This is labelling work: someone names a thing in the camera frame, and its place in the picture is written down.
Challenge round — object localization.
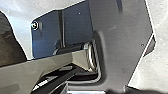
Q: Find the silver base bolt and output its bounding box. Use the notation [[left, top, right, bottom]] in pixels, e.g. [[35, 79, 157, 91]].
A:
[[31, 20, 40, 30]]

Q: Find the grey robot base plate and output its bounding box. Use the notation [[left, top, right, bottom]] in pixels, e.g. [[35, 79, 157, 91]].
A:
[[30, 0, 158, 94]]

